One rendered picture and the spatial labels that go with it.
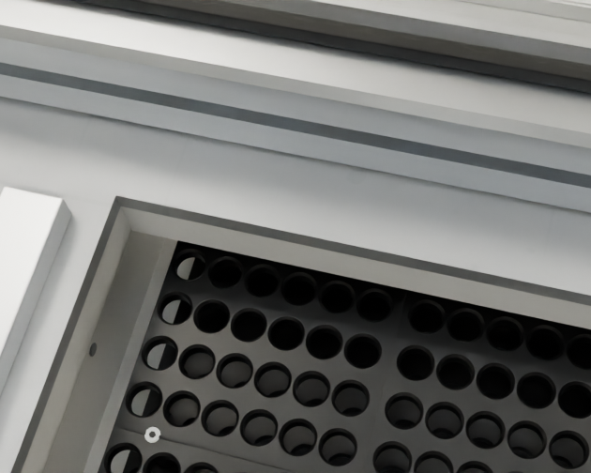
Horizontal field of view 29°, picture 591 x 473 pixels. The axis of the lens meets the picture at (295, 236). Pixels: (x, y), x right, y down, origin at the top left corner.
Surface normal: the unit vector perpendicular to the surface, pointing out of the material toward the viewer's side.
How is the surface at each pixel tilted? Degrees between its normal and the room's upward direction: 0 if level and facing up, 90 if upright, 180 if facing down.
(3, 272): 0
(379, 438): 0
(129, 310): 90
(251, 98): 90
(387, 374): 0
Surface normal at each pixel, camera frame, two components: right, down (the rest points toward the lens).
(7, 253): -0.07, -0.43
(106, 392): 0.96, 0.20
